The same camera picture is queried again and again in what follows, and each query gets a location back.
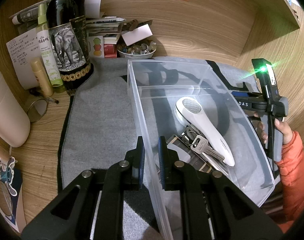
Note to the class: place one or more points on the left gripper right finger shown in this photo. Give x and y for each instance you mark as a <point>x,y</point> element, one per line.
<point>212,207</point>

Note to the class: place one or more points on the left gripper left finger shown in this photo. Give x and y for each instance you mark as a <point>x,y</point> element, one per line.
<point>91,206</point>

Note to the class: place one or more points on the silver keys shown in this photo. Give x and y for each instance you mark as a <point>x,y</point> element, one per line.
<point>200,145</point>

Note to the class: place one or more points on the white handheld massager device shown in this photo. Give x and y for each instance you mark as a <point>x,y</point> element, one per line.
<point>189,110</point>

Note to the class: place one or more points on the clear plastic storage box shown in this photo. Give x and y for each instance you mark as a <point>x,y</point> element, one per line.
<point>167,96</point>

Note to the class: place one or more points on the person right hand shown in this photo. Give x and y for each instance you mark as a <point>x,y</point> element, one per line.
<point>281,126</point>

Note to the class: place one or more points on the cartoon sticker card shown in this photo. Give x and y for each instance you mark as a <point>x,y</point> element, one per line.
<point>11,197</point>

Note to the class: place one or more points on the grey mat with black letters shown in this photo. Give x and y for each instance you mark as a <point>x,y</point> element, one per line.
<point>123,100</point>

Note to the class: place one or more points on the orange jacket sleeve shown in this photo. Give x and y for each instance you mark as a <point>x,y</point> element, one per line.
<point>291,168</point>

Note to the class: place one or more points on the wooden shelf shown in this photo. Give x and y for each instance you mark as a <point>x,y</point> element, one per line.
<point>279,0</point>

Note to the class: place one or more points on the pink cylindrical mug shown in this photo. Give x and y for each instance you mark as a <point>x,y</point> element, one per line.
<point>14,122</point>

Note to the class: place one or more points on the yellow tube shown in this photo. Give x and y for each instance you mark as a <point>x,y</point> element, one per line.
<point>41,76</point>

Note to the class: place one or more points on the white bowl of stones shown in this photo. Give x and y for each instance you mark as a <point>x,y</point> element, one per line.
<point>137,51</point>

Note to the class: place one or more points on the white card box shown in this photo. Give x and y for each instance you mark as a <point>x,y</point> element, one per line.
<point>138,34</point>

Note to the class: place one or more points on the green white spray bottle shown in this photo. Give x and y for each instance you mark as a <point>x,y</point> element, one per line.
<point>46,50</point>

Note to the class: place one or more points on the handwritten paper note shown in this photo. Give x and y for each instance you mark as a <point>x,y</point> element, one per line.
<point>21,50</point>

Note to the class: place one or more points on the stack of books and papers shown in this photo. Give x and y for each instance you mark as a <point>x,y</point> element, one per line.
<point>103,31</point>

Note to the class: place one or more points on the dark wine bottle elephant label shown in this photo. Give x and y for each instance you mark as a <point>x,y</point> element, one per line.
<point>67,30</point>

